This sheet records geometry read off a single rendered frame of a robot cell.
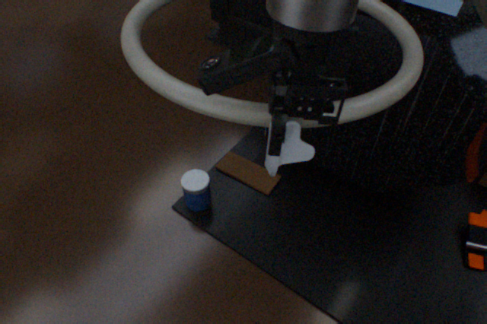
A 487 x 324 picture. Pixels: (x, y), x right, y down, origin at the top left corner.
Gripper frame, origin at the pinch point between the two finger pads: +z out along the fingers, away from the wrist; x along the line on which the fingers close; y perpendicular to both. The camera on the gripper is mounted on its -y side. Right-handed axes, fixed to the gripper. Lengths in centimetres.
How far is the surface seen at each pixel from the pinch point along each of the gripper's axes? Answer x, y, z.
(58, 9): 199, -121, 82
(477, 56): 51, 55, 11
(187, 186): 52, -21, 70
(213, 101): 0.6, -7.6, -7.7
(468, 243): 38, 77, 74
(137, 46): 12.8, -19.8, -7.4
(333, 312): 15, 29, 82
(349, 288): 23, 35, 81
